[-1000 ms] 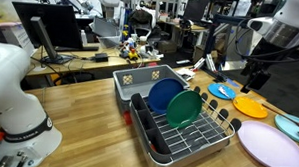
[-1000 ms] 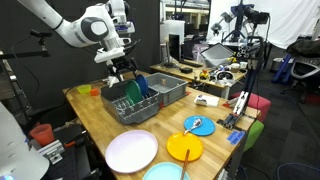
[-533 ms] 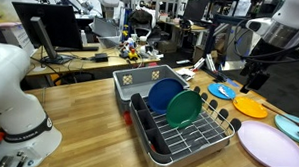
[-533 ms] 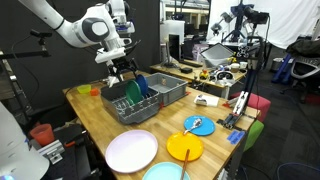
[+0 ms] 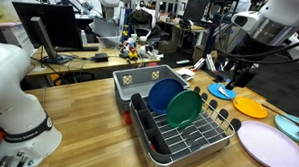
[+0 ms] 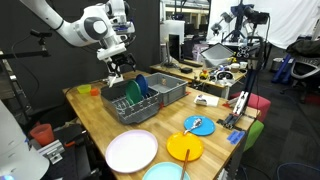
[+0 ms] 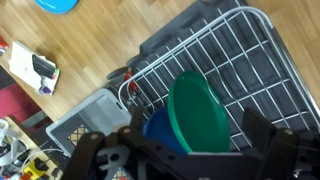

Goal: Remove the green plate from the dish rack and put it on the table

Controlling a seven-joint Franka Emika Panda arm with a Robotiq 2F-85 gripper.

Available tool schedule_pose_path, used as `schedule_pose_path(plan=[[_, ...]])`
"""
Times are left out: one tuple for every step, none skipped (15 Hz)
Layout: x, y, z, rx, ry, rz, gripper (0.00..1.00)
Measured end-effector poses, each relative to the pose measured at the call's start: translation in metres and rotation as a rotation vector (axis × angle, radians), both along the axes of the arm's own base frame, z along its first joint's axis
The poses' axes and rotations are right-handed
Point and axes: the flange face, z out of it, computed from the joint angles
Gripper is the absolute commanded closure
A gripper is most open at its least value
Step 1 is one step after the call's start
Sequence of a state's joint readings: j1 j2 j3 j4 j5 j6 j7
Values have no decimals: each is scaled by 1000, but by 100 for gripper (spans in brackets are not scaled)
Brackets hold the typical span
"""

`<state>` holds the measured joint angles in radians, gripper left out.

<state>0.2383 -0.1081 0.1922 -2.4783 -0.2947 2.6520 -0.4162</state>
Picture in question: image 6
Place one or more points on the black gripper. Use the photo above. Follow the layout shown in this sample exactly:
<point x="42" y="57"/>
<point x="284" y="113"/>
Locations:
<point x="121" y="59"/>

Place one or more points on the green plate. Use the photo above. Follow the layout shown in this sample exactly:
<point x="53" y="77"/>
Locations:
<point x="134" y="92"/>

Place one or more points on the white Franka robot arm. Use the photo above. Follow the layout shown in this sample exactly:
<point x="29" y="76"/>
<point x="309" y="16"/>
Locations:
<point x="90" y="28"/>

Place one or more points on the dark blue plate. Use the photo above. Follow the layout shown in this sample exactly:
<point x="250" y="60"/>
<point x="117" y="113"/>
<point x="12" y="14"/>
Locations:
<point x="142" y="83"/>

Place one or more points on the large pale pink plate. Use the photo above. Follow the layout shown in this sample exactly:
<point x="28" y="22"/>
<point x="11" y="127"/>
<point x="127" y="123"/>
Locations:
<point x="131" y="151"/>

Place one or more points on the yellow plate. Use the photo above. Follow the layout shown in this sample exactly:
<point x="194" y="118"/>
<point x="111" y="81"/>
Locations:
<point x="181" y="143"/>

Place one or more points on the sky blue plate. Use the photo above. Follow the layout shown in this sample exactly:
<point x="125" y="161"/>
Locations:
<point x="205" y="128"/>

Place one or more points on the pale teal plate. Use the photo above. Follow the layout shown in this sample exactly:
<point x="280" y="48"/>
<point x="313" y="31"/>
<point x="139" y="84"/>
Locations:
<point x="163" y="171"/>

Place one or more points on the small orange cup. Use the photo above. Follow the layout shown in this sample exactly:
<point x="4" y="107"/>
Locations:
<point x="94" y="92"/>

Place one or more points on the lime green bowl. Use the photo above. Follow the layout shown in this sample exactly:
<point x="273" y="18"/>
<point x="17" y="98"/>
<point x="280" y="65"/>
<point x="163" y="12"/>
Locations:
<point x="84" y="89"/>

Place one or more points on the wooden desk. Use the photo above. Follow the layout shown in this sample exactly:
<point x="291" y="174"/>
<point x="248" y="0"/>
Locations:
<point x="173" y="71"/>

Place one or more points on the red clip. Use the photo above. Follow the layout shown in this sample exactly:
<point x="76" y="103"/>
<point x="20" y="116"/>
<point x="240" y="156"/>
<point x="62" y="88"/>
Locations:
<point x="162" y="105"/>

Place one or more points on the grey plastic bin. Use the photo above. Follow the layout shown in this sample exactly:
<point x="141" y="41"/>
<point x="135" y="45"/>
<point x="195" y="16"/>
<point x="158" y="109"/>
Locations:
<point x="173" y="91"/>

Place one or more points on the computer monitor on stand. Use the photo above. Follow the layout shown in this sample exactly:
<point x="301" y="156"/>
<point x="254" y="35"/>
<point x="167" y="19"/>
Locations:
<point x="171" y="31"/>

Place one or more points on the small black box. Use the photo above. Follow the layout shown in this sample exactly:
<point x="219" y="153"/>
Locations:
<point x="186" y="70"/>

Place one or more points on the white box with markers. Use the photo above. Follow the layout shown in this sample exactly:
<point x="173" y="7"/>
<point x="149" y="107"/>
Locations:
<point x="206" y="100"/>

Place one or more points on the silver spoon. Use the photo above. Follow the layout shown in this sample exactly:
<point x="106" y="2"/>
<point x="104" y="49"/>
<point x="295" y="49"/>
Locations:
<point x="196" y="122"/>

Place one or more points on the tilted grey tray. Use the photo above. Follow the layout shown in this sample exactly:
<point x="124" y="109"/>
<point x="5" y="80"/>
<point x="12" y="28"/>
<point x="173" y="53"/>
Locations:
<point x="216" y="53"/>

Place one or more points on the white headset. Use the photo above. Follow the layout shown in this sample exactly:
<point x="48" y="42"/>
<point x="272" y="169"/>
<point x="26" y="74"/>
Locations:
<point x="225" y="76"/>

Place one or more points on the red plastic cup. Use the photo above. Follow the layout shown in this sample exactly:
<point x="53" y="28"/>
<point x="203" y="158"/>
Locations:
<point x="42" y="135"/>

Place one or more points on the brown wooden stick utensil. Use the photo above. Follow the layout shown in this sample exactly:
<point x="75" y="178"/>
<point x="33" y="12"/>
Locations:
<point x="185" y="161"/>

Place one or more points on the blue tape strips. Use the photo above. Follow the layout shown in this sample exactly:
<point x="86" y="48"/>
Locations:
<point x="236" y="137"/>

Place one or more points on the pink stool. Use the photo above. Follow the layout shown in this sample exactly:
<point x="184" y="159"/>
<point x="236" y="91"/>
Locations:
<point x="260" y="105"/>

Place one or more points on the green stool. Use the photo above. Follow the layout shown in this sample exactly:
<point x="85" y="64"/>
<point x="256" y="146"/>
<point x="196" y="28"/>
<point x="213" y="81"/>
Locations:
<point x="255" y="131"/>

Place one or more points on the blue leaning object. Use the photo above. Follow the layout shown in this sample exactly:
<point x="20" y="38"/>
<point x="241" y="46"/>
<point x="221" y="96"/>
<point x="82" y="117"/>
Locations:
<point x="281" y="68"/>

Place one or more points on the white backdrop sheet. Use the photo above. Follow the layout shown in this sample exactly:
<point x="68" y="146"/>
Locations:
<point x="286" y="20"/>

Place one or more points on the office chair with black jacket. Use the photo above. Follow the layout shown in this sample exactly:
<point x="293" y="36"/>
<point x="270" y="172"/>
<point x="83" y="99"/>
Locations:
<point x="305" y="63"/>

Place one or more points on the small black camera on bar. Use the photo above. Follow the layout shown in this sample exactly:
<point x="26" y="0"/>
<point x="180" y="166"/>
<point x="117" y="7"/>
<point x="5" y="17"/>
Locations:
<point x="40" y="34"/>

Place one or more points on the aluminium extrusion bracket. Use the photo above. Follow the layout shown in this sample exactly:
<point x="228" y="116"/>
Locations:
<point x="51" y="151"/>

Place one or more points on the black vertical stand frame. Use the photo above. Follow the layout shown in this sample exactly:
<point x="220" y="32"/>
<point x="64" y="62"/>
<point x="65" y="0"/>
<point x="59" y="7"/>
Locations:
<point x="254" y="66"/>

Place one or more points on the black camera rig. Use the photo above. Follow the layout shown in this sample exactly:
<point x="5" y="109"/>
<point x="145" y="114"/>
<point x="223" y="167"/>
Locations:
<point x="248" y="15"/>

